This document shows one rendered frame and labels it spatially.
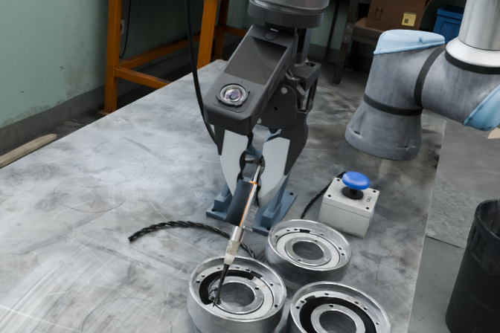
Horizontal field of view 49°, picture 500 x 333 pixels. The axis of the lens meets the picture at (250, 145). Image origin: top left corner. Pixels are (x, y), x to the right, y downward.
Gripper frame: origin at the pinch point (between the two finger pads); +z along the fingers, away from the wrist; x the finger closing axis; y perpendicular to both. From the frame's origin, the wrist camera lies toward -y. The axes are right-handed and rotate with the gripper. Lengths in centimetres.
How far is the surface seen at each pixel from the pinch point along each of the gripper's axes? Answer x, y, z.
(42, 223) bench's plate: 26.0, -1.0, 13.0
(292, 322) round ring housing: -8.5, -5.5, 9.3
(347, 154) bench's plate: -4.8, 46.6, 13.4
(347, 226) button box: -9.8, 19.8, 12.0
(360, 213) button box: -11.0, 19.7, 9.4
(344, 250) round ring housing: -10.8, 10.8, 10.1
